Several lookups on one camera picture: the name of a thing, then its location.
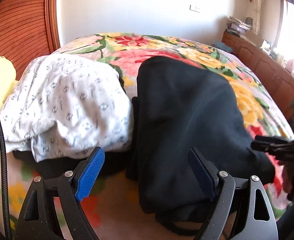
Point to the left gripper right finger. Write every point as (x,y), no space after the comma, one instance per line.
(247,198)

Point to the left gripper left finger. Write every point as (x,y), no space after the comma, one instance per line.
(38,219)

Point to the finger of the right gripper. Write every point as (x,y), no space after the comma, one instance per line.
(268,146)
(274,140)

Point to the black pants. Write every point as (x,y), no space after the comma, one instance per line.
(177,107)

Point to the person right hand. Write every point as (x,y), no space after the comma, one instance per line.
(287,175)

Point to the black folded garment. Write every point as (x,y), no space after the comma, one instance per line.
(52,168)

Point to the wooden cabinet row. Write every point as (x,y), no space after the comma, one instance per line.
(277,80)

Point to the floral bed blanket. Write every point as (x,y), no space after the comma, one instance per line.
(112,207)

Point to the teal basket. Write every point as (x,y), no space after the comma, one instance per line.
(222,46)

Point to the white patterned folded garment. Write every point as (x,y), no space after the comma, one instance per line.
(65,106)

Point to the stack of papers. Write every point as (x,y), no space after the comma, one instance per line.
(236,26)

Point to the wall switch plate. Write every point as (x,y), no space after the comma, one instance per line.
(194,8)

